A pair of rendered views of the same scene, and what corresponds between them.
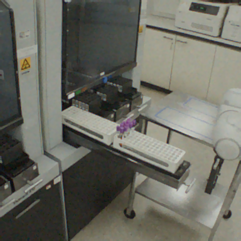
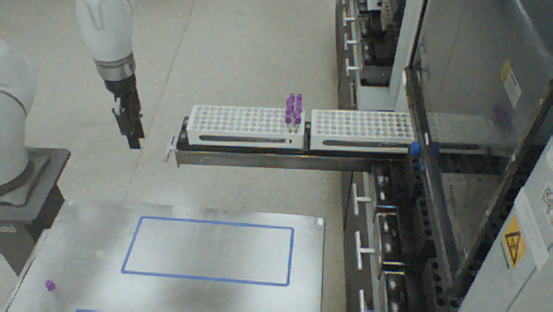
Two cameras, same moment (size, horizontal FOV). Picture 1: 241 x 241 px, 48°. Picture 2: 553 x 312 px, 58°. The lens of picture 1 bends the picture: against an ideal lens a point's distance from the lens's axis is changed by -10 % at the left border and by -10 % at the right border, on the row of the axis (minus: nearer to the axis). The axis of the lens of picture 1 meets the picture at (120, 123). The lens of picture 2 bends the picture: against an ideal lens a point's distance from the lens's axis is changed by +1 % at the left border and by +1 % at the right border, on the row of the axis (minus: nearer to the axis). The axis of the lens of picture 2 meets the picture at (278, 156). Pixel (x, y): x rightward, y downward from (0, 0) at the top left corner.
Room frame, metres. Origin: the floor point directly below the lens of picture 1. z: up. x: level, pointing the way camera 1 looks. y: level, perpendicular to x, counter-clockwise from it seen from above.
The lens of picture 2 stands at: (1.90, -0.50, 1.72)
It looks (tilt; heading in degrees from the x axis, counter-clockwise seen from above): 46 degrees down; 152
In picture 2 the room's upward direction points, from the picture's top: straight up
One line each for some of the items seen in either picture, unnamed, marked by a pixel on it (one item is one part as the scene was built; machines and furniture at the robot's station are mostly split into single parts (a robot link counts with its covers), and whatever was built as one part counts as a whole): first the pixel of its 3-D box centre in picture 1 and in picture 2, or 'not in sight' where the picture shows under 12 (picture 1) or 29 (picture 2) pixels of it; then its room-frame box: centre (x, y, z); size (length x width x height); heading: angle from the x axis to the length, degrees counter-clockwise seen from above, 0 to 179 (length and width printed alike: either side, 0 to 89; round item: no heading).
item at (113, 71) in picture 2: not in sight; (115, 62); (0.85, -0.39, 1.03); 0.09 x 0.09 x 0.06
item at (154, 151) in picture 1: (149, 150); (247, 128); (1.00, -0.13, 0.83); 0.30 x 0.10 x 0.06; 59
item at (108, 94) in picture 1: (110, 94); (423, 226); (1.48, 0.06, 0.85); 0.12 x 0.02 x 0.06; 148
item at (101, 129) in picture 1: (88, 125); (367, 132); (1.17, 0.14, 0.83); 0.30 x 0.10 x 0.06; 59
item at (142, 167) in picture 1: (120, 149); (298, 145); (1.07, -0.01, 0.78); 0.73 x 0.14 x 0.09; 59
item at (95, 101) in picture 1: (93, 104); (413, 173); (1.35, 0.14, 0.85); 0.12 x 0.02 x 0.06; 149
